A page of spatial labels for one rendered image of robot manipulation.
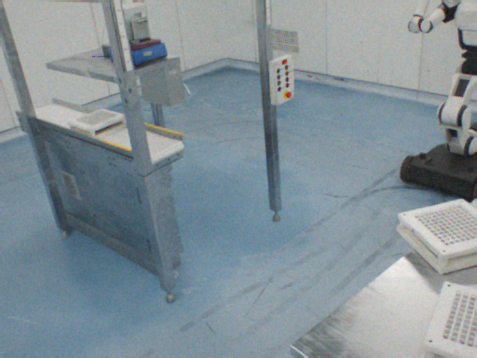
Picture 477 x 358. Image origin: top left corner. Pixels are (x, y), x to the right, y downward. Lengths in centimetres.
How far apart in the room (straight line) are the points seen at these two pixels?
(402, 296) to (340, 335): 24
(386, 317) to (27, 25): 491
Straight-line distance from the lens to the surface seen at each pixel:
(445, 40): 524
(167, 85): 241
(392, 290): 148
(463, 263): 158
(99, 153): 274
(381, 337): 135
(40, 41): 573
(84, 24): 593
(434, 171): 362
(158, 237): 252
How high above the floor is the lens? 182
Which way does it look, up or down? 27 degrees down
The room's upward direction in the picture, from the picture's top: 6 degrees counter-clockwise
